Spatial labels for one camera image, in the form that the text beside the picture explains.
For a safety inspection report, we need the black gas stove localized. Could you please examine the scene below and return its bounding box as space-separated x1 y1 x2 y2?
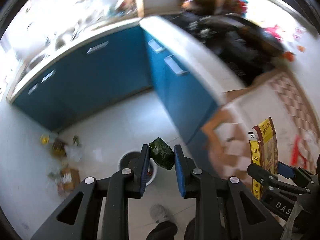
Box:
163 12 285 87

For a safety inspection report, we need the dark green wrapper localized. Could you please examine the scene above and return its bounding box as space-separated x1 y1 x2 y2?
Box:
149 137 175 170

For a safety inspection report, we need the yellow red paper box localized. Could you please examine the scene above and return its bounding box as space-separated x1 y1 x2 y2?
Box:
248 116 279 201

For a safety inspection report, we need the clear plastic bag on floor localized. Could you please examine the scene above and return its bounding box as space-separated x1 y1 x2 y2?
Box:
64 145 83 163

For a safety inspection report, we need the grey left slipper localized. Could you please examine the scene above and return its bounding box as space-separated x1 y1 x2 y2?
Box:
150 204 170 224

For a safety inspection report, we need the white round trash bin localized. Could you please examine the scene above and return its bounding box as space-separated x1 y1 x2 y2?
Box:
118 151 158 187

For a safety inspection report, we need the blue kitchen cabinet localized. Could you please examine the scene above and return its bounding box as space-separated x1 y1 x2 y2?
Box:
13 26 218 143

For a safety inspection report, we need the yellow bottle on floor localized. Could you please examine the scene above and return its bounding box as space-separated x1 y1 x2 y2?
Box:
40 134 50 145

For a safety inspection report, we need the brown cardboard box on floor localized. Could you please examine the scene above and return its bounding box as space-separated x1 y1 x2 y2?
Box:
57 168 80 192

